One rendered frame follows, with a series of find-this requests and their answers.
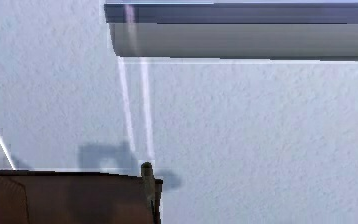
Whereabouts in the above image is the olive green small post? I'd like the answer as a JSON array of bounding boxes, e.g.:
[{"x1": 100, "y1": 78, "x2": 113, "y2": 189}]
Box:
[{"x1": 140, "y1": 161, "x2": 157, "y2": 209}]

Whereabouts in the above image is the brown wooden cabinet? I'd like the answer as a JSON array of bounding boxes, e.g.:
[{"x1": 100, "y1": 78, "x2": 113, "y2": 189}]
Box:
[{"x1": 0, "y1": 168, "x2": 164, "y2": 224}]

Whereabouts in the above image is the grey window frame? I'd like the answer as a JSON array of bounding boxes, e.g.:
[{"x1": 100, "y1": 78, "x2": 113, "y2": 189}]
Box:
[{"x1": 103, "y1": 1, "x2": 358, "y2": 62}]

